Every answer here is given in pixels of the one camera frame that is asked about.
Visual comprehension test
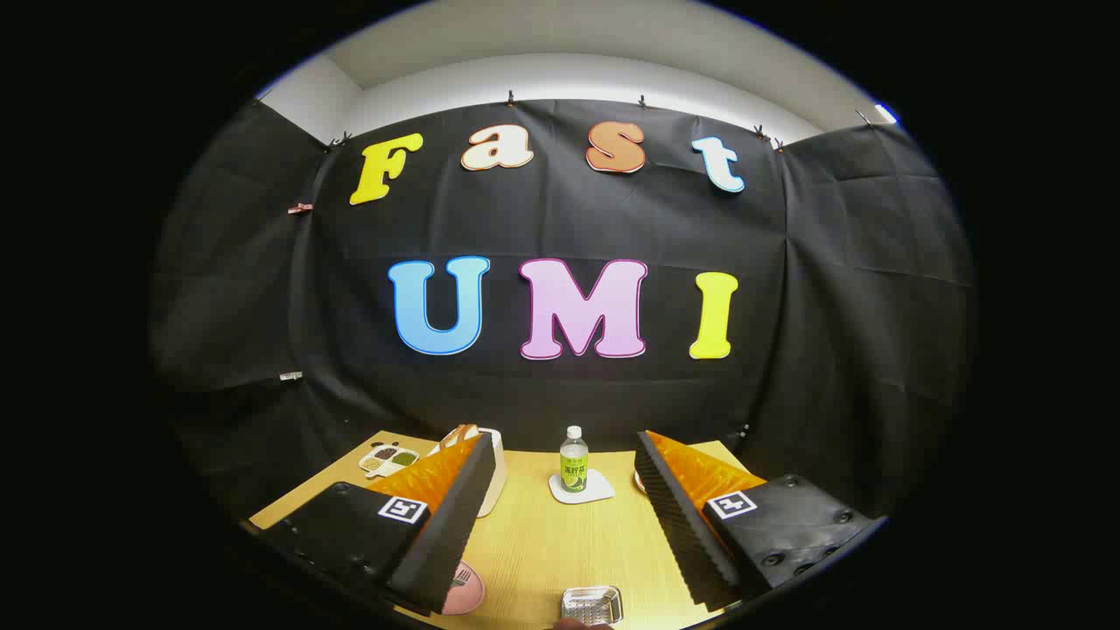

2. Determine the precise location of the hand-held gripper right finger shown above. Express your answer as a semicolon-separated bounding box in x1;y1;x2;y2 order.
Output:
633;430;886;613

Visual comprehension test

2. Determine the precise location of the pink plate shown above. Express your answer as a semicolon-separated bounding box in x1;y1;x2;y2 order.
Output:
440;560;487;616

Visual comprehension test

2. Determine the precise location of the white toaster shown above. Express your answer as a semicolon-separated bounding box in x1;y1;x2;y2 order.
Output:
429;426;508;519

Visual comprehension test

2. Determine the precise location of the metal wire basket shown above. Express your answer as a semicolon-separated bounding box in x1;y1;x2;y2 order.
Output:
560;585;624;627

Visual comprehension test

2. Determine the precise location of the white coaster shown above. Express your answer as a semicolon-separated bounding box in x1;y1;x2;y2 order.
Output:
549;470;616;505

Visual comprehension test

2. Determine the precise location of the green label drink bottle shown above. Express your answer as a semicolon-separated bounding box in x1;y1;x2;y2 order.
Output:
560;426;590;494

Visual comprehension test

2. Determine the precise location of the white divided dish with beans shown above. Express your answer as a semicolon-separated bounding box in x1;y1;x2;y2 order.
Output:
359;446;420;480

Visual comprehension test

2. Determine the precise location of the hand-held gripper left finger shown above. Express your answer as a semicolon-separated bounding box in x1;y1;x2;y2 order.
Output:
262;435;495;616

